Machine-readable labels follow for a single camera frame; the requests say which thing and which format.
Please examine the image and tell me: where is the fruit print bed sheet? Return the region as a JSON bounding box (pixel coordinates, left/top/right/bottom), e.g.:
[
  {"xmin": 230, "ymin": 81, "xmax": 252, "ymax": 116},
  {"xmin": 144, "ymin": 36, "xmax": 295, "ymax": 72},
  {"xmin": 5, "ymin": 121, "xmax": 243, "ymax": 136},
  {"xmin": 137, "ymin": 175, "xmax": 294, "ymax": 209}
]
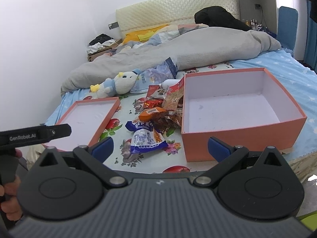
[{"xmin": 44, "ymin": 48, "xmax": 317, "ymax": 174}]

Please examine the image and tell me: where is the blue white snack bag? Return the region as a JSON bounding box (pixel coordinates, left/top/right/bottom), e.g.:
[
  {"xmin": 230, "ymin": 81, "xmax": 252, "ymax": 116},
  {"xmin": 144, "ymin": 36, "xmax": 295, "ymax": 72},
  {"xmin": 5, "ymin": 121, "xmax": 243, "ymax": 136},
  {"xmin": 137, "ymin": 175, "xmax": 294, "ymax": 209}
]
[{"xmin": 125, "ymin": 120, "xmax": 168, "ymax": 154}]

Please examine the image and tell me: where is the white blue plush toy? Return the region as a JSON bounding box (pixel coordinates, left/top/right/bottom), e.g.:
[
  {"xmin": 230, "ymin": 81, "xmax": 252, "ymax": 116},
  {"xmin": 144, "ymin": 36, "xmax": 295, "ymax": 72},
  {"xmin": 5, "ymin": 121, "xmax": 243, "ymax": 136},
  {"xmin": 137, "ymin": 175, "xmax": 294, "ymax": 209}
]
[{"xmin": 87, "ymin": 69, "xmax": 141, "ymax": 99}]

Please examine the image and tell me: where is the grey duvet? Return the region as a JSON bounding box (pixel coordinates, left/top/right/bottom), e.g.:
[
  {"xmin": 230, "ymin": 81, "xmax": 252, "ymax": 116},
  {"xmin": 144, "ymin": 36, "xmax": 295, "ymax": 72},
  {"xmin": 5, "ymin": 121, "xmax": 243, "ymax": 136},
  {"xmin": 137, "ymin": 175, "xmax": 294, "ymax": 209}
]
[{"xmin": 60, "ymin": 27, "xmax": 281, "ymax": 94}]

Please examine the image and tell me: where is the red flat packet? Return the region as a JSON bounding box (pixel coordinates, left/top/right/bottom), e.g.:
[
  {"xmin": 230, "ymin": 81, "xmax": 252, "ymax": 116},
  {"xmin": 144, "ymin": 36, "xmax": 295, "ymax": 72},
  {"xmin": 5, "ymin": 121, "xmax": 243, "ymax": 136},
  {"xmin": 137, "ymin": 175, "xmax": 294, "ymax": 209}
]
[{"xmin": 146, "ymin": 85, "xmax": 161, "ymax": 99}]

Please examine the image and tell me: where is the grey nut packet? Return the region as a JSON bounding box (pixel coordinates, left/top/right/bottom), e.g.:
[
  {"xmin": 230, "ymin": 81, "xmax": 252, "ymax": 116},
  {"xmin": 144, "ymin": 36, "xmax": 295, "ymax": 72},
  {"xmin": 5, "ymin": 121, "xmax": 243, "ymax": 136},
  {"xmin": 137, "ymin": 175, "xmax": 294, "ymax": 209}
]
[{"xmin": 153, "ymin": 88, "xmax": 167, "ymax": 99}]

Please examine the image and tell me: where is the cardboard box with clothes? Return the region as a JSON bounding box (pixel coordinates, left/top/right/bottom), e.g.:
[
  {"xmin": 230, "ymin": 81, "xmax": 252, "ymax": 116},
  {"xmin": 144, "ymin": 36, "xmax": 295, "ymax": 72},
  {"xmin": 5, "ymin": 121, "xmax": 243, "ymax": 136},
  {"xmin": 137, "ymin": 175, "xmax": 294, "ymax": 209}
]
[{"xmin": 87, "ymin": 33, "xmax": 122, "ymax": 62}]

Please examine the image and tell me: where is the blue chair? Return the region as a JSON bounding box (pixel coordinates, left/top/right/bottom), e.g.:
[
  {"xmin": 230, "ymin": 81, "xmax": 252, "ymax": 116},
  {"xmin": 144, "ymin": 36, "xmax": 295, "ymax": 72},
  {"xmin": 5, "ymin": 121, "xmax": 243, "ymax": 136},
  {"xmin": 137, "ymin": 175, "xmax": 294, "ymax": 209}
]
[{"xmin": 276, "ymin": 6, "xmax": 298, "ymax": 52}]

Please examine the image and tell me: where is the red candy packet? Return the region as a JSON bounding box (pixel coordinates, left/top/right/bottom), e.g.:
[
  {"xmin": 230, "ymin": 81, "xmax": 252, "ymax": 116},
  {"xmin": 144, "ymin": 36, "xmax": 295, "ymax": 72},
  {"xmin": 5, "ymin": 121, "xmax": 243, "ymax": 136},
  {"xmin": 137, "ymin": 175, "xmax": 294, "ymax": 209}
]
[{"xmin": 143, "ymin": 99, "xmax": 163, "ymax": 109}]

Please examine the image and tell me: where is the blue floral bag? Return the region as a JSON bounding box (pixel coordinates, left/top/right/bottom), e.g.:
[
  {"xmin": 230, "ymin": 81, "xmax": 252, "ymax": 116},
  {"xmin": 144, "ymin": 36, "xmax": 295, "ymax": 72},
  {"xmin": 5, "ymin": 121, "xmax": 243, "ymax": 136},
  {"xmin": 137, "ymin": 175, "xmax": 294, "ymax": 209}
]
[{"xmin": 130, "ymin": 58, "xmax": 178, "ymax": 93}]

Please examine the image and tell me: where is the red clear snack bag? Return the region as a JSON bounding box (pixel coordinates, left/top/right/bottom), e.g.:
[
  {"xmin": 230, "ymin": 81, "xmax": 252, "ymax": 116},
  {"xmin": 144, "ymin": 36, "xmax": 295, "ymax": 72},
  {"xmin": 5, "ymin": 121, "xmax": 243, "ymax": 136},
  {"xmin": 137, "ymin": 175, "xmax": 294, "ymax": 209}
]
[{"xmin": 162, "ymin": 77, "xmax": 184, "ymax": 115}]

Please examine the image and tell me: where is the person's left hand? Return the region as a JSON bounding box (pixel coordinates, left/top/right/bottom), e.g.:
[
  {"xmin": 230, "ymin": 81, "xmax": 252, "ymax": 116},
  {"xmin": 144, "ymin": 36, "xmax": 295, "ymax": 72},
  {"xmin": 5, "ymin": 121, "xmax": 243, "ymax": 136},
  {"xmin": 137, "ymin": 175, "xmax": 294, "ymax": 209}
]
[{"xmin": 1, "ymin": 149, "xmax": 23, "ymax": 225}]

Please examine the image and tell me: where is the blue curtain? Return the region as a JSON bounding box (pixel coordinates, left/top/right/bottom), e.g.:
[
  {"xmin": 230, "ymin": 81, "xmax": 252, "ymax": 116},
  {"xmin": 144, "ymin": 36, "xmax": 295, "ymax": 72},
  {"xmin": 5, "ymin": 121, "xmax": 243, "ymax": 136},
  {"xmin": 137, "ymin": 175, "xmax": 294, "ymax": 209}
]
[{"xmin": 304, "ymin": 0, "xmax": 316, "ymax": 72}]

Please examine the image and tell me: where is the pink cardboard box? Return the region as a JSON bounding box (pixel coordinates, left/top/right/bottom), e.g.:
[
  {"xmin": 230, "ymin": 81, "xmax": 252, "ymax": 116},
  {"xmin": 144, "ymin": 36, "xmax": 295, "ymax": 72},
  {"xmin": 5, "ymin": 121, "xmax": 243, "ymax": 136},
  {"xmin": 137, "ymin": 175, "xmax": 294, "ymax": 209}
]
[{"xmin": 182, "ymin": 68, "xmax": 307, "ymax": 162}]

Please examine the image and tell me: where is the cream padded headboard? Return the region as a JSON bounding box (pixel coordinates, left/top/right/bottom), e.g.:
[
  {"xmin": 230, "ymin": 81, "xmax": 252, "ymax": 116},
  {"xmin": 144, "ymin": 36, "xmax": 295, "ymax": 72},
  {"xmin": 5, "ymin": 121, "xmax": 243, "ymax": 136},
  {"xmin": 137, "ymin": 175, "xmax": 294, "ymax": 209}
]
[{"xmin": 116, "ymin": 0, "xmax": 240, "ymax": 37}]

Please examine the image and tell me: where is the white bottle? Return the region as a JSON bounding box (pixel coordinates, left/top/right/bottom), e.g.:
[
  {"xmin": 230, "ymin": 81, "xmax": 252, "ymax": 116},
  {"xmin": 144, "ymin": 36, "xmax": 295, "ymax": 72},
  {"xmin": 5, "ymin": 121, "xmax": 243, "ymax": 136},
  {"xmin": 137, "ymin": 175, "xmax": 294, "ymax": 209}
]
[{"xmin": 159, "ymin": 79, "xmax": 180, "ymax": 90}]

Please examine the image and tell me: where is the dark brown snack bag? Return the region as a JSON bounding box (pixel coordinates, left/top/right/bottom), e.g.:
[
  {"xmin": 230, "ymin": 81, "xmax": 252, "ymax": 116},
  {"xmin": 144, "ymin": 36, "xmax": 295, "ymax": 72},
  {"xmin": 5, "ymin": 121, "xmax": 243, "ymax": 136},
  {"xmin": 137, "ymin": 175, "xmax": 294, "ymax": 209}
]
[{"xmin": 152, "ymin": 113, "xmax": 182, "ymax": 133}]

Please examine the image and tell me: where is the yellow pillow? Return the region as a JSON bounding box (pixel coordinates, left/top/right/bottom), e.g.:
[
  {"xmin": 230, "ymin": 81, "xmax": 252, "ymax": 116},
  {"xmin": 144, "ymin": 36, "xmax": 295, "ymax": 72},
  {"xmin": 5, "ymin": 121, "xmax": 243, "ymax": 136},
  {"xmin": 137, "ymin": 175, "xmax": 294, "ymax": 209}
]
[{"xmin": 122, "ymin": 24, "xmax": 168, "ymax": 44}]

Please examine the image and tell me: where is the orange snack packet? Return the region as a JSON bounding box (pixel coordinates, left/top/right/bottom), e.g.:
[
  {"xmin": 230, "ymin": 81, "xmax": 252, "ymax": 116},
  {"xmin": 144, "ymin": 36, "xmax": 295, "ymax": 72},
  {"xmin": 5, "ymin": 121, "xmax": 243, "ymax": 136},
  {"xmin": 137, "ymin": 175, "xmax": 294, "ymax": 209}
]
[{"xmin": 139, "ymin": 107, "xmax": 167, "ymax": 122}]

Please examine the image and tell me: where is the black clothing pile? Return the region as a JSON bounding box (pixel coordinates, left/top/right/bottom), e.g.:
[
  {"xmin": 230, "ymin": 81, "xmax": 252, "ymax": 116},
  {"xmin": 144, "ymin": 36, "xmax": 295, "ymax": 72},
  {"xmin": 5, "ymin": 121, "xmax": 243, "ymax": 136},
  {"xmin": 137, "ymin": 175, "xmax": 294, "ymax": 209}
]
[{"xmin": 194, "ymin": 6, "xmax": 251, "ymax": 31}]

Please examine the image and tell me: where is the pink box lid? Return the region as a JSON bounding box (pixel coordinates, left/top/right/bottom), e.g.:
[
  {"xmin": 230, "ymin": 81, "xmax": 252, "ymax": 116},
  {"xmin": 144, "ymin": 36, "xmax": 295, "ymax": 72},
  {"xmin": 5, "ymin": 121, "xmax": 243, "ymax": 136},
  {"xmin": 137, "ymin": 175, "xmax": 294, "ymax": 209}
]
[{"xmin": 43, "ymin": 97, "xmax": 120, "ymax": 152}]

